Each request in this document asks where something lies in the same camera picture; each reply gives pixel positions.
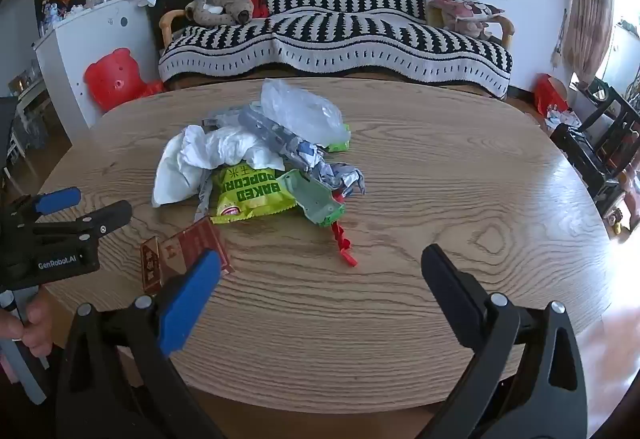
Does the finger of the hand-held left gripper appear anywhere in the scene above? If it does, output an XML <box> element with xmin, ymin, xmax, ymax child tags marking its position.
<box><xmin>31</xmin><ymin>200</ymin><xmax>133</xmax><ymax>245</ymax></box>
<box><xmin>10</xmin><ymin>187</ymin><xmax>82</xmax><ymax>221</ymax></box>

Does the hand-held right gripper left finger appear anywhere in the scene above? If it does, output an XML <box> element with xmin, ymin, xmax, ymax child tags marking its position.
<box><xmin>55</xmin><ymin>249</ymin><xmax>226</xmax><ymax>439</ymax></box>

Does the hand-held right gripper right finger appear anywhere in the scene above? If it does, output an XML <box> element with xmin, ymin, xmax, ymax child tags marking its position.
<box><xmin>421</xmin><ymin>244</ymin><xmax>588</xmax><ymax>439</ymax></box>

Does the person's left hand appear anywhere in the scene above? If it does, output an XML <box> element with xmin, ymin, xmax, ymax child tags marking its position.
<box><xmin>0</xmin><ymin>291</ymin><xmax>55</xmax><ymax>357</ymax></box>

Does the brown cigarette box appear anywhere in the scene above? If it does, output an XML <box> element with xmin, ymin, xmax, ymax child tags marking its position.
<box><xmin>140</xmin><ymin>216</ymin><xmax>235</xmax><ymax>296</ymax></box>

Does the white crumpled tissue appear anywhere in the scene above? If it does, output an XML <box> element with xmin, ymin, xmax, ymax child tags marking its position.
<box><xmin>151</xmin><ymin>125</ymin><xmax>286</xmax><ymax>208</ymax></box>

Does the silver foil wrapper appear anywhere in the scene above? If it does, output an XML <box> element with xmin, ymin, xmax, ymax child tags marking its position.
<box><xmin>192</xmin><ymin>169</ymin><xmax>221</xmax><ymax>225</ymax></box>

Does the white side table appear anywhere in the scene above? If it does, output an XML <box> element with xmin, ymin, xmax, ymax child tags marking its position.
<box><xmin>7</xmin><ymin>74</ymin><xmax>51</xmax><ymax>164</ymax></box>

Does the red plastic piece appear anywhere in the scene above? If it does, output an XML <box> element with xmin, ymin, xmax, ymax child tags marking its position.
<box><xmin>331</xmin><ymin>191</ymin><xmax>358</xmax><ymax>268</ymax></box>

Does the yellow-green snack packet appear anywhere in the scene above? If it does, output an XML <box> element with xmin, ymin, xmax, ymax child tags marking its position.
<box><xmin>210</xmin><ymin>164</ymin><xmax>298</xmax><ymax>225</ymax></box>

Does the red bear stool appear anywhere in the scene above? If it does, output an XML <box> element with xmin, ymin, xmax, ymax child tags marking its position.
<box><xmin>83</xmin><ymin>48</ymin><xmax>166</xmax><ymax>114</ymax></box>

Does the green plastic package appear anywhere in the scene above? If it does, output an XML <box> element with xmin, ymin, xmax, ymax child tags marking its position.
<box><xmin>276</xmin><ymin>169</ymin><xmax>347</xmax><ymax>227</ymax></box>

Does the white cabinet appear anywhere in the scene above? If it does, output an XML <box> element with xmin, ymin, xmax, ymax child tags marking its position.
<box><xmin>32</xmin><ymin>0</ymin><xmax>163</xmax><ymax>144</ymax></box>

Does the small green packet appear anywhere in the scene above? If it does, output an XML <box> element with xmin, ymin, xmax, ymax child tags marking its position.
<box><xmin>320</xmin><ymin>124</ymin><xmax>351</xmax><ymax>154</ymax></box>

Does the grey printed wrapper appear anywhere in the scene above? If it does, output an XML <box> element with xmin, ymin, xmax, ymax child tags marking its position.
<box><xmin>237</xmin><ymin>105</ymin><xmax>313</xmax><ymax>170</ymax></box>

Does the black chair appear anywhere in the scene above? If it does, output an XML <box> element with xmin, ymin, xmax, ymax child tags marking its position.
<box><xmin>550</xmin><ymin>79</ymin><xmax>640</xmax><ymax>220</ymax></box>

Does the wooden sofa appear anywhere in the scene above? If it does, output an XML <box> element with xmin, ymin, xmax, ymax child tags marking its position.
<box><xmin>159</xmin><ymin>9</ymin><xmax>516</xmax><ymax>94</ymax></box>

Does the clear plastic bag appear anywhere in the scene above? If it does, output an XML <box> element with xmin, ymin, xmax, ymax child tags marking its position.
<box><xmin>260</xmin><ymin>79</ymin><xmax>351</xmax><ymax>150</ymax></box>

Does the red bag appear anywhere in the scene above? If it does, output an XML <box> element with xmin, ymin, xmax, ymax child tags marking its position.
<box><xmin>532</xmin><ymin>74</ymin><xmax>571</xmax><ymax>117</ymax></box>

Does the dark cloth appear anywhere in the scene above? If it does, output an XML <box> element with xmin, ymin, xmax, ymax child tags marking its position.
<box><xmin>146</xmin><ymin>0</ymin><xmax>193</xmax><ymax>50</ymax></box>

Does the striped blanket sofa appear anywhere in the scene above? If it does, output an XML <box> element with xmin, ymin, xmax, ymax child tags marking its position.
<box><xmin>159</xmin><ymin>0</ymin><xmax>513</xmax><ymax>98</ymax></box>

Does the patterned pillow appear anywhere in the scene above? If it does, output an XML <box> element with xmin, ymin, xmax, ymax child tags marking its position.
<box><xmin>425</xmin><ymin>0</ymin><xmax>506</xmax><ymax>40</ymax></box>

